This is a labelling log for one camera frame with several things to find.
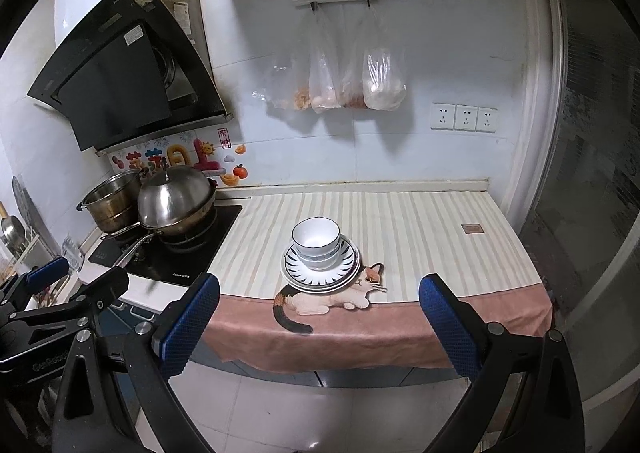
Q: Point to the striped tablecloth with cat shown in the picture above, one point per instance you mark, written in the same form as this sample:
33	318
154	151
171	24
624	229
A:
425	243

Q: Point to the wide white bowl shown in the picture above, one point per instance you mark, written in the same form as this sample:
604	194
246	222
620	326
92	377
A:
345	243

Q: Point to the dish rack with utensils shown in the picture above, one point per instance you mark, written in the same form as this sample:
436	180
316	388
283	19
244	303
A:
17	233

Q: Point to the clear drinking glass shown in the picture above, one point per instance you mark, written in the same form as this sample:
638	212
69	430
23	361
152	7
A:
72	255

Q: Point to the blue leaf pattern plate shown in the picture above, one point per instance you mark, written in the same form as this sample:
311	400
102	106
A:
345	260

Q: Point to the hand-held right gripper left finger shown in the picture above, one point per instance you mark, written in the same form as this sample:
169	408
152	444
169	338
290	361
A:
185	328

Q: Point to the clear plastic bag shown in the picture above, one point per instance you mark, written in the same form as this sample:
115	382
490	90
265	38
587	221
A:
285	83
325	78
354	83
384	78

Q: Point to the steel wok with lid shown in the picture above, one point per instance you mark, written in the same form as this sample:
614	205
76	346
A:
175	203

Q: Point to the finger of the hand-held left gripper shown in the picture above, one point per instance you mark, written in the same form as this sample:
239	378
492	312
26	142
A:
45	273
105	288

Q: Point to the white bowl with coloured dots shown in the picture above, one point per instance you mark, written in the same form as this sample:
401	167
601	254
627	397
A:
315	233

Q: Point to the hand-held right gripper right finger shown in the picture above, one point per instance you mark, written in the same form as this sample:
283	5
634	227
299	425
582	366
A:
445	328

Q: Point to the black range hood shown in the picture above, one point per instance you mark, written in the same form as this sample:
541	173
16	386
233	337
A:
115	78

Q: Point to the black gas stove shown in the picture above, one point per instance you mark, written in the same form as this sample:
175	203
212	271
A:
185	253

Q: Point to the frosted glass door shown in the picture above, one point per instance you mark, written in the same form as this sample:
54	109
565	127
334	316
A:
590	183

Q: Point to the white floral plate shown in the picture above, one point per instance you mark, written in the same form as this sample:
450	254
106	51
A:
320	287

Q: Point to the colourful wall stickers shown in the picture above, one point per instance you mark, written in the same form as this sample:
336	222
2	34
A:
200	158

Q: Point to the steel stock pot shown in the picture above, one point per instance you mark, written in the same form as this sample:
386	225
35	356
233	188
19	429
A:
110	203

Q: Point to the white wall socket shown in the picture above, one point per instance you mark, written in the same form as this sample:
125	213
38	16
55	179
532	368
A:
487	120
465	118
443	116

